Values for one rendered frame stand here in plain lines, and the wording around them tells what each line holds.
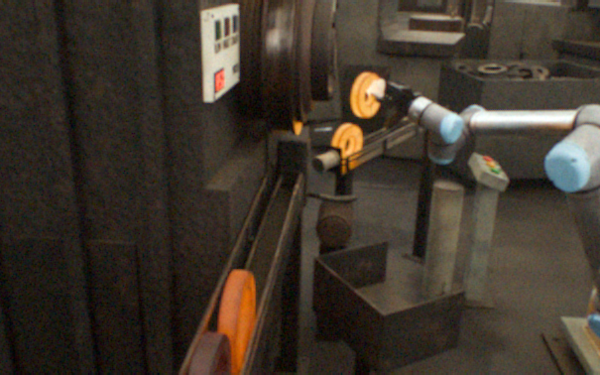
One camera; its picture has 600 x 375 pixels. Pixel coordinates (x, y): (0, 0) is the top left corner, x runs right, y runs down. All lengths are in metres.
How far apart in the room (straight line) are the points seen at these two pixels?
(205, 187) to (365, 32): 3.17
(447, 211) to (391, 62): 2.08
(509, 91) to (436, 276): 1.57
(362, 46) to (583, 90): 1.49
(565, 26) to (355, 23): 1.87
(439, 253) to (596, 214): 0.93
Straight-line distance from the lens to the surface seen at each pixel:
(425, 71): 4.28
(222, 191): 1.28
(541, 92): 3.87
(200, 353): 0.93
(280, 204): 1.76
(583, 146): 1.62
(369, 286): 1.45
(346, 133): 2.18
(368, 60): 4.35
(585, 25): 5.52
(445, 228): 2.45
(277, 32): 1.45
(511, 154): 3.89
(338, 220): 2.03
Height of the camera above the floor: 1.32
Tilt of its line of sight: 20 degrees down
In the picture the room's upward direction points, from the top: 2 degrees clockwise
